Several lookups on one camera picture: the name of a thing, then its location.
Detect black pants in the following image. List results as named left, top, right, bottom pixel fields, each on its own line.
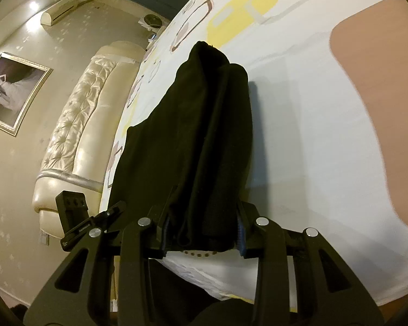
left=110, top=41, right=253, bottom=252

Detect cream tufted headboard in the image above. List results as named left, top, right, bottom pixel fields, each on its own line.
left=32, top=40, right=145, bottom=239

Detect round bedside device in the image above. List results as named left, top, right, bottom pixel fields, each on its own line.
left=138, top=14, right=163, bottom=30

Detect patterned white bed sheet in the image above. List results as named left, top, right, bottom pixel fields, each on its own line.
left=101, top=0, right=408, bottom=305

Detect framed wall photograph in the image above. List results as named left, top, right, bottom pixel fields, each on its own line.
left=0, top=52, right=53, bottom=136

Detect white wall air conditioner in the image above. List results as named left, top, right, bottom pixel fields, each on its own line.
left=40, top=0, right=93, bottom=27

